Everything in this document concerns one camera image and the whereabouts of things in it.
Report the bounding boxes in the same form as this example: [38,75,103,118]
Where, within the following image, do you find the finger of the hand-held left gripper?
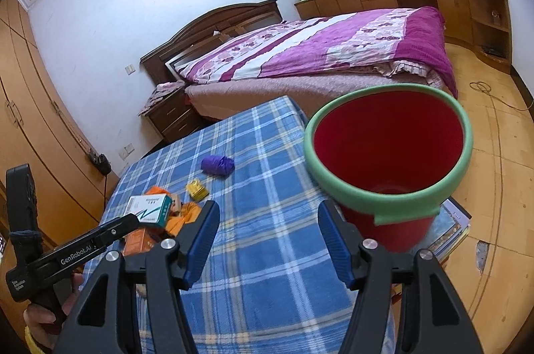
[98,213,140,250]

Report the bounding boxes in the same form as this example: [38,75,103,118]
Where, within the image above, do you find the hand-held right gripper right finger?
[318,200,485,354]

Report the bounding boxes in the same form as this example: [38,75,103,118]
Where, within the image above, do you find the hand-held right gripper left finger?
[52,200,222,354]

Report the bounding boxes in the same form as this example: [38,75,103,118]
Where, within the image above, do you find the orange carton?
[122,228,161,256]

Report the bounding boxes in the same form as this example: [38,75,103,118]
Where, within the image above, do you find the white and green carton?
[126,194,174,229]

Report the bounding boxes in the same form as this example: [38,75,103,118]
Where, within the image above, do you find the orange plastic wrapper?
[144,186,207,238]

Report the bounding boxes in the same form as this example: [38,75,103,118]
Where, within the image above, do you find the yellow sponge block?
[186,179,209,201]

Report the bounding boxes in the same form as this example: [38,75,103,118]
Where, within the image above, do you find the purple cloth roll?
[201,155,235,177]

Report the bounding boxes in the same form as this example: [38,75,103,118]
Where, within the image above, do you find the red bucket with green rim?
[304,84,474,254]

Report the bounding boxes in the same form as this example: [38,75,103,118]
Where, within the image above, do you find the person's left hand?
[23,273,84,347]

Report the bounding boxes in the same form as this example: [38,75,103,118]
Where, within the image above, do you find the black power plug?
[85,147,113,175]

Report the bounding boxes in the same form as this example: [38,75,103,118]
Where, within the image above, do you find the blue plaid tablecloth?
[81,95,397,354]

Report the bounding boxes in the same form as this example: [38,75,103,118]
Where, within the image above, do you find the stack of books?
[426,197,472,267]

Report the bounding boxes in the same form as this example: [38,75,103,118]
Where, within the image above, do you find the wooden nightstand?
[138,84,205,144]

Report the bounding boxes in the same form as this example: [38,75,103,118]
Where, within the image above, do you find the pink floral cloth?
[140,80,184,115]

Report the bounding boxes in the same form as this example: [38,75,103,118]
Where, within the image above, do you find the wooden wardrobe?
[0,0,117,254]

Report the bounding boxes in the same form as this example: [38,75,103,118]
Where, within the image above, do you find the mattress with pink bedspread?
[184,62,447,125]

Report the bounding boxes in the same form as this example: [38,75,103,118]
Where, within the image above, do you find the bed with purple blanket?
[175,6,460,100]

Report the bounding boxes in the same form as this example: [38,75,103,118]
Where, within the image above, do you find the wooden bed headboard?
[140,0,284,87]

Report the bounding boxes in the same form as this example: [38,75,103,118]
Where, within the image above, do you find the floor cable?
[469,80,530,113]

